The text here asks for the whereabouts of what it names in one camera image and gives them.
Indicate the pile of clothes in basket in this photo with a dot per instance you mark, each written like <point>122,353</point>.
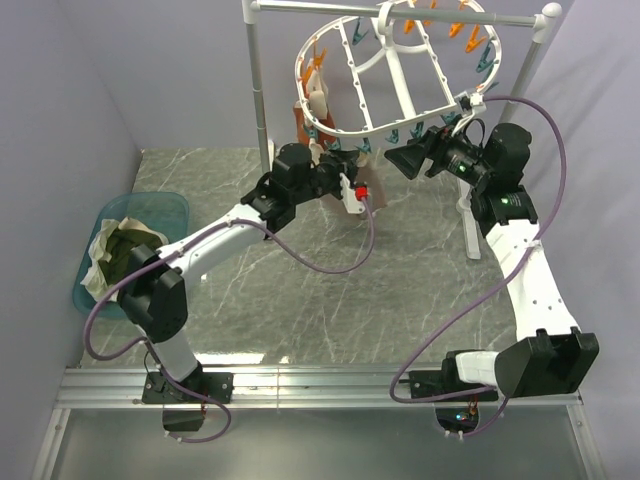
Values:
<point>110,249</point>

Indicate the white rack foot left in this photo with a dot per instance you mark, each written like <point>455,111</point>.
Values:
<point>267,149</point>

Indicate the white rack foot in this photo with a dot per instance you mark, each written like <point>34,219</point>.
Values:
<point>267,149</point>
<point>470,232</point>

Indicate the aluminium rail front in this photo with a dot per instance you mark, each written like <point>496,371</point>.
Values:
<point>254,387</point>

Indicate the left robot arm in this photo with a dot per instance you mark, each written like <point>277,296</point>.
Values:
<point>154,297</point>

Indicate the white rack foot right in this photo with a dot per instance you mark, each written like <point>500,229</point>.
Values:
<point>470,232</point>

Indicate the silver clothes rack frame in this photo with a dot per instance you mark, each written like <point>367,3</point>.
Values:
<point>451,25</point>

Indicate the teal plastic basket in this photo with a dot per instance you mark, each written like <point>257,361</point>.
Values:
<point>152,219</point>

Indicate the white oval clip hanger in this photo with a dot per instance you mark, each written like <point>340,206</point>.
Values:
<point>314,121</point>

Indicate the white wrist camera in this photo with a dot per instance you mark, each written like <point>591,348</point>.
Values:
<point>353,195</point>
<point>471,105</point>

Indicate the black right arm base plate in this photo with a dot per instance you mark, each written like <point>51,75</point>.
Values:
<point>429,383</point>

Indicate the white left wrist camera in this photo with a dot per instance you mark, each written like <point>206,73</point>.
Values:
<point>353,195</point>

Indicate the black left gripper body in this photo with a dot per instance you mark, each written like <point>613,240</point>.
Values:
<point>328,174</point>

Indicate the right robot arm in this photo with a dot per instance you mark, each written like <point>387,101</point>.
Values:
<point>551,355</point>

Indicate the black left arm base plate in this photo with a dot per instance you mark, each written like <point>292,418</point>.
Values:
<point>215,385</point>

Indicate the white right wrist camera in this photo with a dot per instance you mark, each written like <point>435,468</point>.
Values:
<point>471,105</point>

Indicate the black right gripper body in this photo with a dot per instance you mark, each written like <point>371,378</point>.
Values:
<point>455,156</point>

